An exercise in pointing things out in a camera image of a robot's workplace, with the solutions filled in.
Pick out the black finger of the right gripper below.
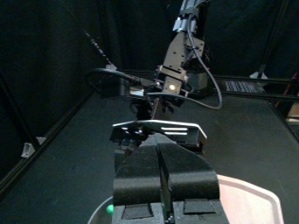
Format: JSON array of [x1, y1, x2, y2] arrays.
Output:
[[114, 148, 138, 173]]

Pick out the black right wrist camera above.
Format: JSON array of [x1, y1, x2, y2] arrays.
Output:
[[99, 77, 147, 100]]

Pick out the black frame upright post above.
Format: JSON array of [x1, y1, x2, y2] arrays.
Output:
[[259, 0, 291, 74]]

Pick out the black aluminium frame rail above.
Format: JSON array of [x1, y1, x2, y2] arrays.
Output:
[[117, 68, 299, 102], [0, 88, 98, 200]]

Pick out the grey vented box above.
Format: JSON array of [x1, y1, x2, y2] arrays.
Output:
[[222, 80, 267, 95]]

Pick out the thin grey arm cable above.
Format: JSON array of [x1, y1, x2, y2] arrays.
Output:
[[146, 11, 225, 111]]

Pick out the black cloth curtain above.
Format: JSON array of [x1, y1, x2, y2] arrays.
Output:
[[0, 0, 299, 179]]

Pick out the pink plastic tray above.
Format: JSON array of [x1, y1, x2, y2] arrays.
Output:
[[217, 173, 286, 224]]

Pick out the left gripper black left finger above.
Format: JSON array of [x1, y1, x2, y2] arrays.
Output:
[[113, 136, 165, 224]]

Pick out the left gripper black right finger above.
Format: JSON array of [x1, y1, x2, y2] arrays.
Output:
[[158, 142, 231, 224]]

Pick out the grey bowl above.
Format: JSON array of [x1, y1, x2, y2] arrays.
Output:
[[87, 195, 115, 224]]

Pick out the green toy grapes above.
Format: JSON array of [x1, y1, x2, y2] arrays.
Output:
[[106, 204, 117, 217]]

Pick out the red cable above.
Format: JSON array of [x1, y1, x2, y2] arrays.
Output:
[[275, 72, 299, 108]]

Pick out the white frame corner bracket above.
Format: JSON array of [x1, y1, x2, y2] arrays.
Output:
[[20, 136, 48, 159], [249, 64, 271, 80]]

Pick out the thick black camera cable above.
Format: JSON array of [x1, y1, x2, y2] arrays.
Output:
[[84, 67, 158, 89]]

